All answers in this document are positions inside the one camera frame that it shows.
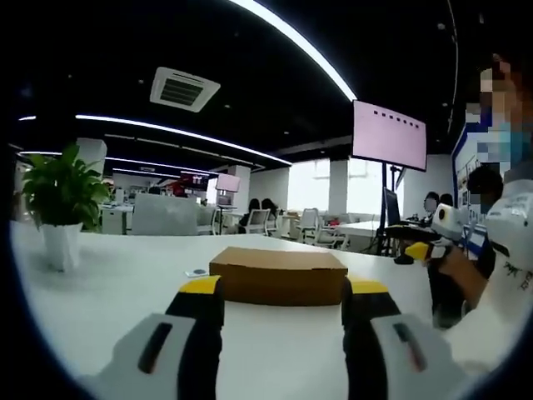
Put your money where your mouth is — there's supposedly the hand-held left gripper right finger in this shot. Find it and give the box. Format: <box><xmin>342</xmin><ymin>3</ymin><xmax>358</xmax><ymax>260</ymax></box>
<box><xmin>341</xmin><ymin>276</ymin><xmax>460</xmax><ymax>400</ymax></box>

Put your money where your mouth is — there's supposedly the dark laptop screen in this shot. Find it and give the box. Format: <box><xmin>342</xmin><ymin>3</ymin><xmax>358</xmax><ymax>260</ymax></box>
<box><xmin>383</xmin><ymin>187</ymin><xmax>403</xmax><ymax>227</ymax></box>

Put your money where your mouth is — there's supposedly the long ceiling light strip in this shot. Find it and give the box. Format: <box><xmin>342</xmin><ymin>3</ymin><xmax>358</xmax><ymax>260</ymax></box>
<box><xmin>227</xmin><ymin>0</ymin><xmax>359</xmax><ymax>103</ymax></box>
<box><xmin>74</xmin><ymin>113</ymin><xmax>294</xmax><ymax>166</ymax></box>

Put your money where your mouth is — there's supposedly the grey desk partition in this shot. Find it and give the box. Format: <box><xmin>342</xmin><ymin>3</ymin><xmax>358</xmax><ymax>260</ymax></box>
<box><xmin>130</xmin><ymin>192</ymin><xmax>200</xmax><ymax>237</ymax></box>

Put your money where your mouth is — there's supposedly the person's white shirt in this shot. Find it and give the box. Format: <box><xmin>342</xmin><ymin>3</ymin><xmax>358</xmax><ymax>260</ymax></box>
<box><xmin>441</xmin><ymin>162</ymin><xmax>533</xmax><ymax>378</ymax></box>

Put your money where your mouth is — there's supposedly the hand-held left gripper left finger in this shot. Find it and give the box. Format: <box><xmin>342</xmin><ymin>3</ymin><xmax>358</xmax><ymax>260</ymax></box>
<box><xmin>82</xmin><ymin>274</ymin><xmax>227</xmax><ymax>400</ymax></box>

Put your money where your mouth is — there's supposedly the brown cardboard shoe box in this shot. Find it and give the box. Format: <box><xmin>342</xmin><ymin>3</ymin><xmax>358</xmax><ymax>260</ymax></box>
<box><xmin>208</xmin><ymin>246</ymin><xmax>349</xmax><ymax>308</ymax></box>

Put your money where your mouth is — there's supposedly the large monitor on stand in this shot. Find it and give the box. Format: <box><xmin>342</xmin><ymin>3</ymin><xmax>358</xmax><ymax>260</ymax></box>
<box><xmin>351</xmin><ymin>98</ymin><xmax>429</xmax><ymax>173</ymax></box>

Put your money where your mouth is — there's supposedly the small distant monitor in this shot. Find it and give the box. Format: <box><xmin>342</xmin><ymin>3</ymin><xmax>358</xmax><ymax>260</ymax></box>
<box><xmin>215</xmin><ymin>173</ymin><xmax>242</xmax><ymax>206</ymax></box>

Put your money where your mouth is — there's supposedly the blue wall poster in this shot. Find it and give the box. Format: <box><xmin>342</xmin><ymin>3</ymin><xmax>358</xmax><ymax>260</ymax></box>
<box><xmin>451</xmin><ymin>111</ymin><xmax>492</xmax><ymax>209</ymax></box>

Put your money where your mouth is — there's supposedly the black monitor stand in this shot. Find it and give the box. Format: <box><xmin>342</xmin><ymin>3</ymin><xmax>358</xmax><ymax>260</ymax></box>
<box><xmin>368</xmin><ymin>161</ymin><xmax>407</xmax><ymax>256</ymax></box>

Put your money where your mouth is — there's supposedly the green potted plant white pot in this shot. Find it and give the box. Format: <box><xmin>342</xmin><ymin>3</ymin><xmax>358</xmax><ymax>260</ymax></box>
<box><xmin>19</xmin><ymin>142</ymin><xmax>112</xmax><ymax>273</ymax></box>

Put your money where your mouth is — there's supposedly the ceiling air conditioner vent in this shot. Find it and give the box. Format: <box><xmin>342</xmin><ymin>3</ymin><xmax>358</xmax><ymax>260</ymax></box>
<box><xmin>149</xmin><ymin>66</ymin><xmax>222</xmax><ymax>113</ymax></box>

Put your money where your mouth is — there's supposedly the black keyboard tray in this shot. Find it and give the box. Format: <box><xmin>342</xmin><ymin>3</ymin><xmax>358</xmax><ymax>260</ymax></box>
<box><xmin>383</xmin><ymin>224</ymin><xmax>441</xmax><ymax>242</ymax></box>

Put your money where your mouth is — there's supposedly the white mesh office chair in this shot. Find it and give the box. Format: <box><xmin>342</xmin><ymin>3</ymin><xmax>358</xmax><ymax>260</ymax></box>
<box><xmin>244</xmin><ymin>208</ymin><xmax>272</xmax><ymax>236</ymax></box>
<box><xmin>298</xmin><ymin>207</ymin><xmax>321</xmax><ymax>245</ymax></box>

